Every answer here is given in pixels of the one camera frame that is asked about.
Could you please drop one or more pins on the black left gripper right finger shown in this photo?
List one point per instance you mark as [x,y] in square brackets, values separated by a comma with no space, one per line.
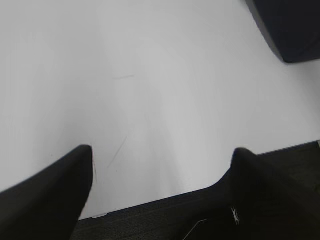
[264,204]

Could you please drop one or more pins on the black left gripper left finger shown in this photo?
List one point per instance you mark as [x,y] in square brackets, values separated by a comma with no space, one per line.
[48,205]

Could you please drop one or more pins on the navy blue lunch bag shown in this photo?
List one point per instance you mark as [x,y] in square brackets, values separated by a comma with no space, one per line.
[291,28]

